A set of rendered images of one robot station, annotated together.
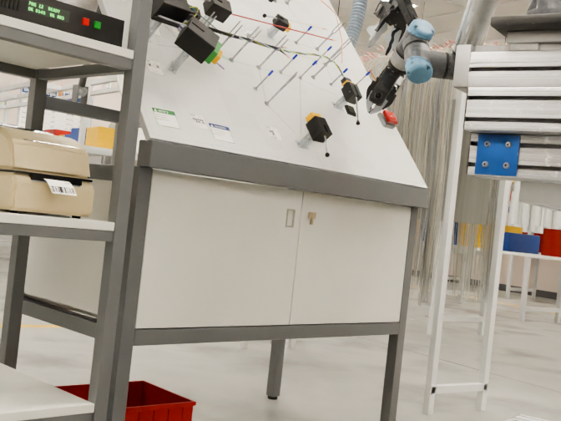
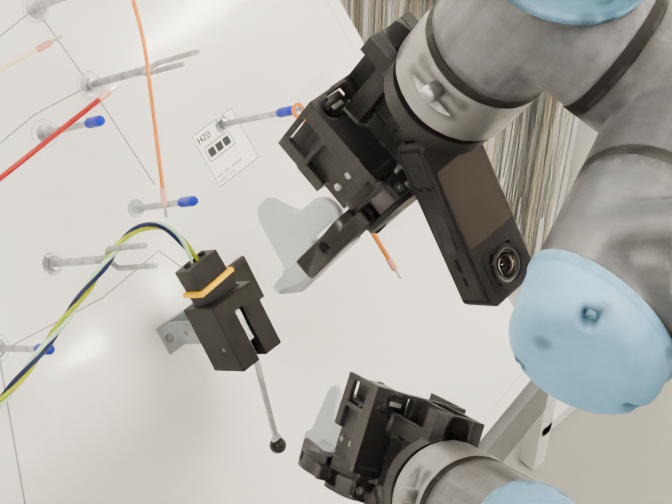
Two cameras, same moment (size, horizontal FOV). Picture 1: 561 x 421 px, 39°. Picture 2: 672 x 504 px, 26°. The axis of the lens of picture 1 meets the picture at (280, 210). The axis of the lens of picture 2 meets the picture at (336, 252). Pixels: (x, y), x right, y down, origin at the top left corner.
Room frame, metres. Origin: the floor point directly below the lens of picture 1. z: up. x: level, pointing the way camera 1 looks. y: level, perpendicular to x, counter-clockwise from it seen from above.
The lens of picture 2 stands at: (1.93, -0.18, 2.03)
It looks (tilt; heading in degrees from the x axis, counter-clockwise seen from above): 49 degrees down; 353
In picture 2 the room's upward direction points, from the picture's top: straight up
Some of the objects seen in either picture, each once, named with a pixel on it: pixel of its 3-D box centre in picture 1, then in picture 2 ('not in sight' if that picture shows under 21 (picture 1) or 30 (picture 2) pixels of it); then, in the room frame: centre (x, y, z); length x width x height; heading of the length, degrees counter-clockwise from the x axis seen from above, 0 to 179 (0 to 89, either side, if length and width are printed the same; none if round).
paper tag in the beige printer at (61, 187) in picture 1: (59, 187); not in sight; (1.76, 0.49, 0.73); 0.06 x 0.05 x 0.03; 139
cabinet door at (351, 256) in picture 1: (354, 261); not in sight; (2.57, -0.25, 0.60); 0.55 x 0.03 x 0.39; 135
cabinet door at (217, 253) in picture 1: (224, 253); not in sight; (2.18, 0.14, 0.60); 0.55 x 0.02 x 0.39; 135
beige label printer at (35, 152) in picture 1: (22, 169); not in sight; (1.88, 0.61, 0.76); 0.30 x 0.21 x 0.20; 49
